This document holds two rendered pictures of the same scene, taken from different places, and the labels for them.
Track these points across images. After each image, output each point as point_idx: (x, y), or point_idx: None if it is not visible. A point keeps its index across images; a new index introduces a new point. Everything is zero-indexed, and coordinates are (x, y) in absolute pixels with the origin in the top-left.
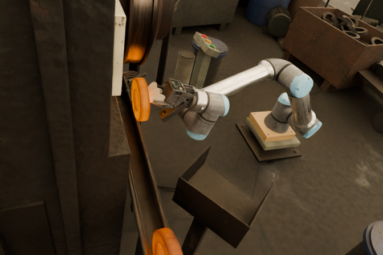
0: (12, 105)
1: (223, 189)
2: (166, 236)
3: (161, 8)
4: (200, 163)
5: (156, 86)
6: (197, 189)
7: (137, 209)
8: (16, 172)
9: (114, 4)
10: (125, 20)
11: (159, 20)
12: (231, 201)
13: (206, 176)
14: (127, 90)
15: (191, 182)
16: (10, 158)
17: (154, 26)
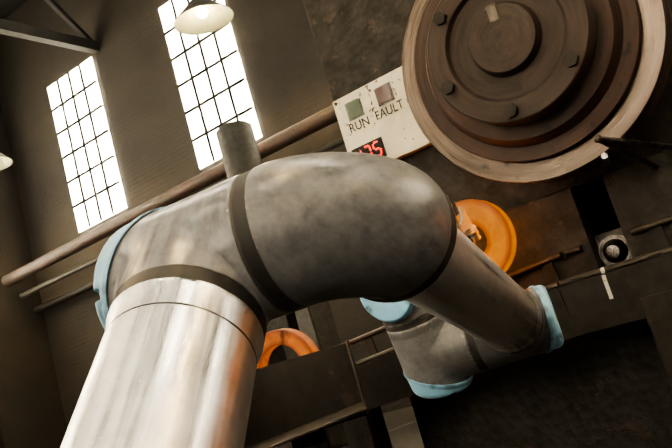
0: None
1: (297, 433)
2: (292, 329)
3: (427, 72)
4: (357, 380)
5: (460, 216)
6: (310, 353)
7: (353, 339)
8: None
9: (332, 95)
10: (333, 105)
11: (432, 90)
12: (270, 443)
13: (342, 415)
14: (599, 268)
15: (357, 406)
16: None
17: (408, 102)
